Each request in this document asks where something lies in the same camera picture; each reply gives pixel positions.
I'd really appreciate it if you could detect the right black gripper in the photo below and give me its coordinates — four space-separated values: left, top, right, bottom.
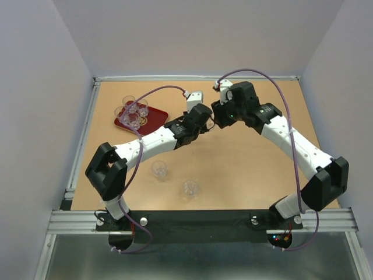
212 92 246 128

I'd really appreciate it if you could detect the aluminium back rail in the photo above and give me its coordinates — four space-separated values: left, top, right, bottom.
93 75 300 82

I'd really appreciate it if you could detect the clear glass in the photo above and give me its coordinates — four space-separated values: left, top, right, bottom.
122 96 138 114
151 160 167 181
181 180 200 201
128 113 142 130
206 121 215 130
114 106 129 124

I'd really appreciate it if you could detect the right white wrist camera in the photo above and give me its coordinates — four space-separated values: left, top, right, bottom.
213 79 233 105

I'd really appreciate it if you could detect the aluminium front rail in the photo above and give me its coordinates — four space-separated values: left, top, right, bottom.
47 208 358 235

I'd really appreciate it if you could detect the red rectangular tray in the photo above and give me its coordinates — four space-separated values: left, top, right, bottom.
114 107 168 136

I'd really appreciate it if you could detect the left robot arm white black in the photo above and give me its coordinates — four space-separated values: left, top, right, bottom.
85 103 212 230

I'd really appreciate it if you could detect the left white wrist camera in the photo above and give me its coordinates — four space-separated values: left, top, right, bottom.
183 91 203 112

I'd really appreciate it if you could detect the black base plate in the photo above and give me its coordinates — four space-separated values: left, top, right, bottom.
96 209 303 244

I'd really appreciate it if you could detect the aluminium left rail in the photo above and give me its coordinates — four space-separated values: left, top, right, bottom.
59 80 101 211

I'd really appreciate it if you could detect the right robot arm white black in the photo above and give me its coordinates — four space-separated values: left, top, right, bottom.
212 80 349 228

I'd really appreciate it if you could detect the aluminium rail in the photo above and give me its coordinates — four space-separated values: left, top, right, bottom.
59 80 101 211
47 208 358 235
93 75 300 82

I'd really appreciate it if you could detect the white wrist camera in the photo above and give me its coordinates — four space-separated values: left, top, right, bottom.
213 79 233 105
183 91 203 112

